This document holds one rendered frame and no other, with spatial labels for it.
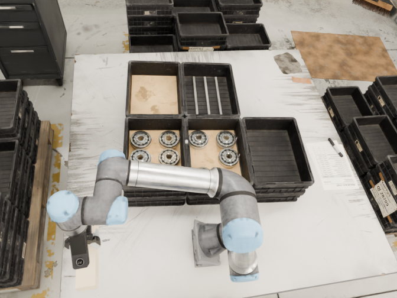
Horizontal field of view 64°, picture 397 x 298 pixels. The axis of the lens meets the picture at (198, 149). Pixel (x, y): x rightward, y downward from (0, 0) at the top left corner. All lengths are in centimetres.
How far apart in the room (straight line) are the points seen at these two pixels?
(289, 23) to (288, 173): 269
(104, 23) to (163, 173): 293
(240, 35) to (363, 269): 215
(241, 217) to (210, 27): 221
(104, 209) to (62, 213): 10
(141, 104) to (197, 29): 125
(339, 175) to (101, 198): 145
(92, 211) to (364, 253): 139
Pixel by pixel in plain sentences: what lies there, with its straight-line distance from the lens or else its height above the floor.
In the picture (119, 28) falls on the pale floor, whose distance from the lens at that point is 365.
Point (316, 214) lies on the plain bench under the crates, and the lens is 181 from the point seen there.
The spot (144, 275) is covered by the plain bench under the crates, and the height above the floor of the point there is 70.
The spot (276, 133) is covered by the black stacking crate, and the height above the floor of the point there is 83.
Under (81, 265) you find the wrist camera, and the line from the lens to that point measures 103.
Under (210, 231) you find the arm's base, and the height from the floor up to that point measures 87.
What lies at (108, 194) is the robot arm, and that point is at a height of 143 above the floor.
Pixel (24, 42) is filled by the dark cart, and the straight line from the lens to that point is 282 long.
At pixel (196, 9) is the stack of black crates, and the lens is 330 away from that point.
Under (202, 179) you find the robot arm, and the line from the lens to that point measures 95.
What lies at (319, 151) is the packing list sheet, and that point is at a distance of 201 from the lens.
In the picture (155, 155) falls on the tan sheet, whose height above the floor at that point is 83.
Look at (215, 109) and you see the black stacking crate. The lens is 182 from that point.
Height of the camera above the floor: 221
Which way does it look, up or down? 57 degrees down
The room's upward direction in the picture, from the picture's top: 12 degrees clockwise
